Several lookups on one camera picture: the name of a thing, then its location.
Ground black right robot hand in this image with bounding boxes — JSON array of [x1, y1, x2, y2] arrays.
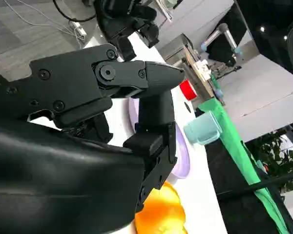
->
[[0, 43, 186, 234]]

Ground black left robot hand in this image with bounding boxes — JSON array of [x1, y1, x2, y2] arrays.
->
[[96, 0, 160, 61]]

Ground orange white croissant bread roll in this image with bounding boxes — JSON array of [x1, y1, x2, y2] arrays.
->
[[134, 181, 188, 234]]

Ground white power strip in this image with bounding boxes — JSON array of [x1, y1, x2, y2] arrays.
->
[[68, 21, 86, 39]]

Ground wooden workbench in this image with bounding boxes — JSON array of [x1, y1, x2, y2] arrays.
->
[[182, 46, 225, 103]]

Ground lilac plate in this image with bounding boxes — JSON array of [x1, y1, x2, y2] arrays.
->
[[128, 98, 191, 180]]

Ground pale green mug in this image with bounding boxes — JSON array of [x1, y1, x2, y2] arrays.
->
[[183, 111, 222, 145]]

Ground green cloth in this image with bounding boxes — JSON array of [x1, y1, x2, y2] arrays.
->
[[197, 97, 290, 234]]

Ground green potted plant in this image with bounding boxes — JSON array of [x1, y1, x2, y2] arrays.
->
[[246, 128, 293, 194]]

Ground black floor cable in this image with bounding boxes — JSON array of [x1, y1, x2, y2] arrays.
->
[[52, 0, 98, 23]]

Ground white floor cable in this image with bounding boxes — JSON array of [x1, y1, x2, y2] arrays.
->
[[2, 0, 76, 37]]

